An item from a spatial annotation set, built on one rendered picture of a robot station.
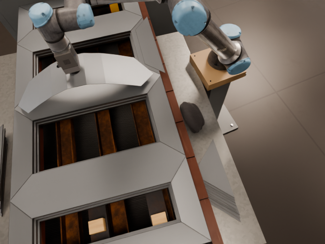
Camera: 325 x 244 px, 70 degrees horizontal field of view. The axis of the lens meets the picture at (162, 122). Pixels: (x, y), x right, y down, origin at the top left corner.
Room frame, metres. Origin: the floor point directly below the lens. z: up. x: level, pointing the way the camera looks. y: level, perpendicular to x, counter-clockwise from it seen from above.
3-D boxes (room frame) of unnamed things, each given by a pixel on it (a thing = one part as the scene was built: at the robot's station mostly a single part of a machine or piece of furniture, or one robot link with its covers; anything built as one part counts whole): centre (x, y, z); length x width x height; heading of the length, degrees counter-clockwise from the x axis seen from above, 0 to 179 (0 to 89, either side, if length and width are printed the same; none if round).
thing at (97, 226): (0.07, 0.31, 0.79); 0.06 x 0.05 x 0.04; 98
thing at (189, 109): (0.57, -0.17, 0.70); 0.20 x 0.10 x 0.03; 14
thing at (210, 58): (0.90, -0.38, 0.78); 0.15 x 0.15 x 0.10
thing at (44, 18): (0.69, 0.35, 1.27); 0.09 x 0.08 x 0.11; 95
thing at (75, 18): (0.72, 0.25, 1.27); 0.11 x 0.11 x 0.08; 5
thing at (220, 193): (0.22, -0.21, 0.70); 0.39 x 0.12 x 0.04; 8
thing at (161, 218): (0.07, 0.06, 0.79); 0.06 x 0.05 x 0.04; 98
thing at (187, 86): (0.57, -0.19, 0.67); 1.30 x 0.20 x 0.03; 8
